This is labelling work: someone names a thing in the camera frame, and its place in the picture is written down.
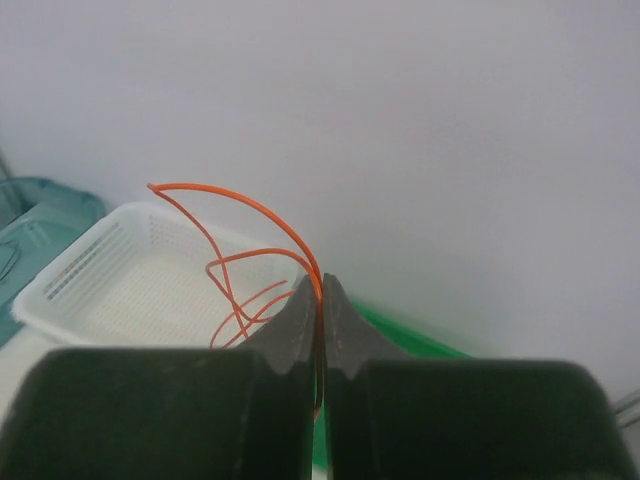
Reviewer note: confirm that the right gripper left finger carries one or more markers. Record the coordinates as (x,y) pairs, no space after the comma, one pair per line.
(171,413)

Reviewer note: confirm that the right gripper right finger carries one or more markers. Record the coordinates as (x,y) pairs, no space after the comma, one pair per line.
(390,414)

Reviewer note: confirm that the green plastic tray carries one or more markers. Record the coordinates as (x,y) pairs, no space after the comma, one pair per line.
(406,338)

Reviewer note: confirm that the white perforated plastic basket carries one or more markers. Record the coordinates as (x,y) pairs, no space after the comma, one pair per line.
(137,277)

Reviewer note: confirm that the translucent blue plastic bin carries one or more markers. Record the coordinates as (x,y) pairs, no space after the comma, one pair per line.
(39,220)

